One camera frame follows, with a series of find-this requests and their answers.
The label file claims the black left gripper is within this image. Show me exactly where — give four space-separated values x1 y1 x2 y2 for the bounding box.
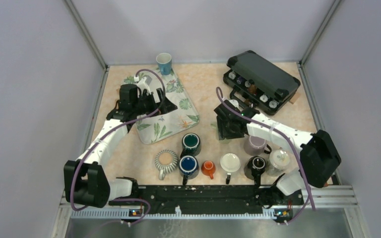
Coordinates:
132 87 177 117

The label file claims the lilac purple mug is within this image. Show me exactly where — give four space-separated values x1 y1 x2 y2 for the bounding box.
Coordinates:
244 136 272 156

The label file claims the light blue mug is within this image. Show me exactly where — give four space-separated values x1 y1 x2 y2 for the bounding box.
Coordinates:
156 53 172 75

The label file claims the light green mug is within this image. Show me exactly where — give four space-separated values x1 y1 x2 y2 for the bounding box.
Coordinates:
210 122 231 144

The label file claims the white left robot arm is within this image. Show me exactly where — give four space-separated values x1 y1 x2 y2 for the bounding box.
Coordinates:
63 84 167 211

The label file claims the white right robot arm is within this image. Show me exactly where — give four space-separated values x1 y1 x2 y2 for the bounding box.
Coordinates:
214 104 341 204

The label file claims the white ribbed mug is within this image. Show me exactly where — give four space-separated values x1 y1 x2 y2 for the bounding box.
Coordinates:
220 153 241 185

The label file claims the dark green mug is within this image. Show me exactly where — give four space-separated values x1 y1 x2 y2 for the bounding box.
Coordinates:
180 133 201 157

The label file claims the black mug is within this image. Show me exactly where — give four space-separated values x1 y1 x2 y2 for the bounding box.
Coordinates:
244 156 266 187

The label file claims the small orange mug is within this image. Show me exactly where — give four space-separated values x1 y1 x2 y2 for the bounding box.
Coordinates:
201 161 216 179

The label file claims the striped grey white mug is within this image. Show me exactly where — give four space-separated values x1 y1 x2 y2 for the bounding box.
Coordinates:
154 150 179 180

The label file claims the navy blue mug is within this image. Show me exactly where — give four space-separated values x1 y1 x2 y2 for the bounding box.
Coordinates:
179 155 199 185

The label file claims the white floral tray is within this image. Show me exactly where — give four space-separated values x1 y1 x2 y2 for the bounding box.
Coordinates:
120 67 200 144

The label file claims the black poker chip case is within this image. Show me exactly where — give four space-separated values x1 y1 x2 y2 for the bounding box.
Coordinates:
223 50 301 116

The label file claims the clear floral glass jar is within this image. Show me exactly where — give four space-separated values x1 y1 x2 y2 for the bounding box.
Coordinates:
265 149 291 177

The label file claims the wooden block behind case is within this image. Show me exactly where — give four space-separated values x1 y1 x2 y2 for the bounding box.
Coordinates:
289 92 301 104

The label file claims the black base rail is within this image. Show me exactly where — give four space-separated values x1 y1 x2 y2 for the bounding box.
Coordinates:
108 180 304 215

